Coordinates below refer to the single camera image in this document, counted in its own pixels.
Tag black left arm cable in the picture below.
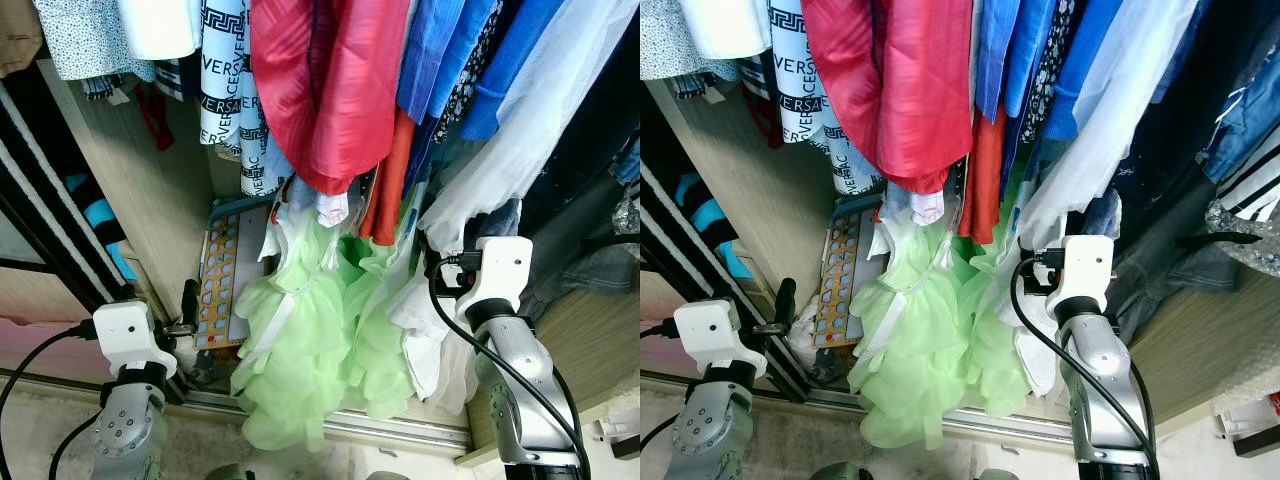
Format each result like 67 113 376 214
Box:
640 318 683 453
0 320 106 480

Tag bright blue knit garment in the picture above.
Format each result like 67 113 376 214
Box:
1040 0 1129 141
460 0 566 143

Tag white black lettered garment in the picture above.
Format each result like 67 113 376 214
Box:
765 0 886 198
197 0 298 198

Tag navy floral print garment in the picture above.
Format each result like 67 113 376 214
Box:
435 0 506 146
1020 0 1086 146

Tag white dotted blouse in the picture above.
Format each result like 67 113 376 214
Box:
640 0 731 83
33 0 158 84

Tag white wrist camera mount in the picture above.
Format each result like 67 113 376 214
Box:
455 236 535 329
92 300 179 381
672 298 769 381
1045 235 1116 319

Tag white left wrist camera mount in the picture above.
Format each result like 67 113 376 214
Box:
92 300 179 381
672 298 769 381

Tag blue denim garment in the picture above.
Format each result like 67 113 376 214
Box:
610 138 641 187
1200 50 1280 186

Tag dark navy garment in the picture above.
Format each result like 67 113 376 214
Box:
520 0 641 301
1105 0 1280 301

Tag grey jeans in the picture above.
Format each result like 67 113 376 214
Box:
1105 170 1241 346
520 235 641 323

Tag blue striped shirt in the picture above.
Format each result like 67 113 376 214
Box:
396 0 471 126
975 0 1056 126

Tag orange red garment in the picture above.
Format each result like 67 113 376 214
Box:
958 100 1011 246
357 105 418 248

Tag red satin garment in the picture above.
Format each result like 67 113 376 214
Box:
249 0 413 196
800 0 988 196

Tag blue black striped garment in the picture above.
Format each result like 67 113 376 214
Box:
62 172 139 283
672 172 753 283

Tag white cloth garment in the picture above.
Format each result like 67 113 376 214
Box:
388 268 483 417
995 268 1066 401

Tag white sheer garment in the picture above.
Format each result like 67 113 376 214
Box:
1015 0 1201 251
418 0 641 256

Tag orange peg board toy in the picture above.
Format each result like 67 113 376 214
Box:
193 200 279 351
812 200 886 351

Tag beige garment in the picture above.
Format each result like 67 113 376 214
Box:
0 0 46 79

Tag light green tulle dress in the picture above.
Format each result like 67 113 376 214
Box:
230 195 426 453
845 195 1031 451

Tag black white striped garment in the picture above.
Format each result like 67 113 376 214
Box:
1215 150 1280 223

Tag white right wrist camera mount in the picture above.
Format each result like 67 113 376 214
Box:
1045 235 1116 319
455 236 535 329

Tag plain white garment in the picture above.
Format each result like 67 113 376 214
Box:
117 0 205 61
685 0 773 59

